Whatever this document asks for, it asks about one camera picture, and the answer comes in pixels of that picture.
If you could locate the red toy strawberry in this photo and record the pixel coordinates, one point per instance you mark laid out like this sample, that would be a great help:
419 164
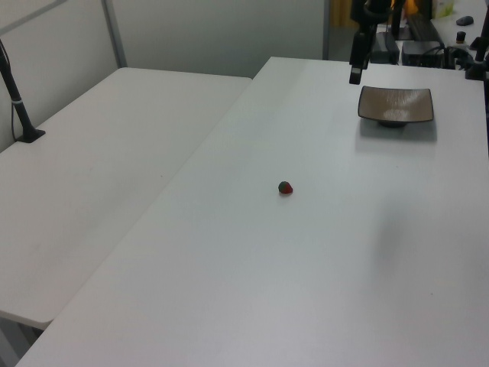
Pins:
286 188

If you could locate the square brown ceramic plate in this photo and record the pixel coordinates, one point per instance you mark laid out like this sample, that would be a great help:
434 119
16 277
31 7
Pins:
393 103

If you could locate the yellow background panel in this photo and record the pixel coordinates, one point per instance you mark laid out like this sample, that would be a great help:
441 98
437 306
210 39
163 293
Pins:
342 13

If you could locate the wide black electronics box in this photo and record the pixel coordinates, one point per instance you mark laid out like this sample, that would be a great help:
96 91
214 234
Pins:
420 53

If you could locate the black vertical stand pole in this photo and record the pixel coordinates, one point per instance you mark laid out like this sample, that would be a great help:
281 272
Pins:
396 19

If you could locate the black pole with white band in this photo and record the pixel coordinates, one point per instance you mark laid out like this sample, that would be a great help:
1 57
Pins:
21 114

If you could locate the green and white box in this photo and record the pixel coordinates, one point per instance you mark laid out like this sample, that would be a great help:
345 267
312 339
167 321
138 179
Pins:
445 7

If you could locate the dark computer mouse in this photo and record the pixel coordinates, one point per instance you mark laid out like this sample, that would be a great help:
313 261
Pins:
465 20

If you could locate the grey metal partition post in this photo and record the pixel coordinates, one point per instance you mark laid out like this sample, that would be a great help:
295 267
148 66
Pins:
326 30
114 34

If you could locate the black box device on mount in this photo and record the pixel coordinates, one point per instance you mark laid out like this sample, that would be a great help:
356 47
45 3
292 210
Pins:
361 49

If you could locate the black clamp camera stand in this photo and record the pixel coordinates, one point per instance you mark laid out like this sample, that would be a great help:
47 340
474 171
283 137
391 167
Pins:
477 61

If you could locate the grey table leg frame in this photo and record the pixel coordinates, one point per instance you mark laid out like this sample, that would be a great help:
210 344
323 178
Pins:
9 344

